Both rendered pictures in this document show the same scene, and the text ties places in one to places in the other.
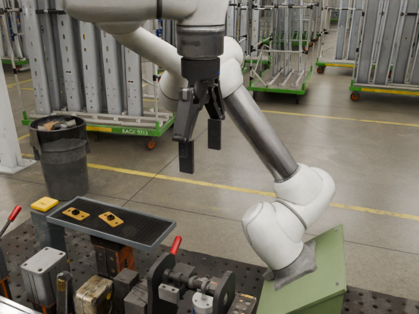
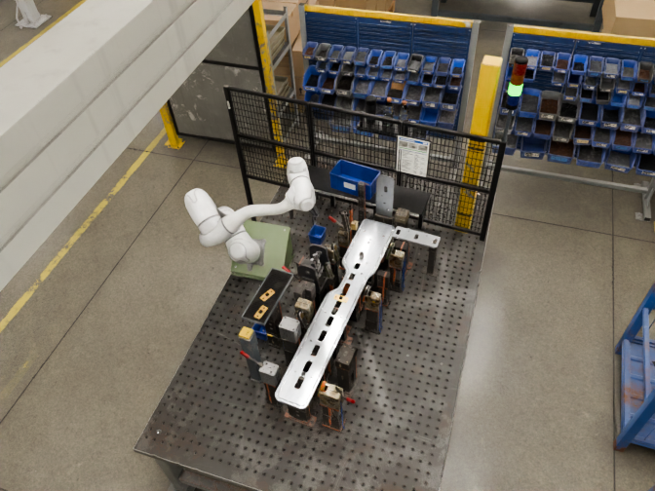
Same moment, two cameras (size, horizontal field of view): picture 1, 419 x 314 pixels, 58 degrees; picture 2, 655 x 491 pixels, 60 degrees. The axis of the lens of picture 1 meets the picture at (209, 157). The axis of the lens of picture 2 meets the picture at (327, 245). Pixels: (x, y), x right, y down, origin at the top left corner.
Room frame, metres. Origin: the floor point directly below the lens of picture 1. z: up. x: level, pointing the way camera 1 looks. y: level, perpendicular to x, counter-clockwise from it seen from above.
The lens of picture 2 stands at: (0.53, 2.22, 3.66)
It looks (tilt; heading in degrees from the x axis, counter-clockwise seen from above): 48 degrees down; 272
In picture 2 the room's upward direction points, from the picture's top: 4 degrees counter-clockwise
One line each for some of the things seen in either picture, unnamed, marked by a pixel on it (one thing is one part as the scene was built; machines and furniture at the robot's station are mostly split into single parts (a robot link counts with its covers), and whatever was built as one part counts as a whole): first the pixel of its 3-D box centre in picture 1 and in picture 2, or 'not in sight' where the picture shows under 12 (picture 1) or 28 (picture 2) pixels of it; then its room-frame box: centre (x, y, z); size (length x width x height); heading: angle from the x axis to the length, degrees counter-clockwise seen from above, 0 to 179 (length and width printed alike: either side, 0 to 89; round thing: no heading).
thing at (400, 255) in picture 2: not in sight; (396, 271); (0.20, -0.07, 0.87); 0.12 x 0.09 x 0.35; 156
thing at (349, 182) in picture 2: not in sight; (355, 179); (0.42, -0.71, 1.09); 0.30 x 0.17 x 0.13; 150
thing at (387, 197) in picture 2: not in sight; (384, 196); (0.24, -0.44, 1.17); 0.12 x 0.01 x 0.34; 156
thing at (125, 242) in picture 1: (110, 221); (268, 295); (0.95, 0.29, 1.16); 0.37 x 0.14 x 0.02; 66
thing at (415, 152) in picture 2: not in sight; (412, 156); (0.04, -0.67, 1.30); 0.23 x 0.02 x 0.31; 156
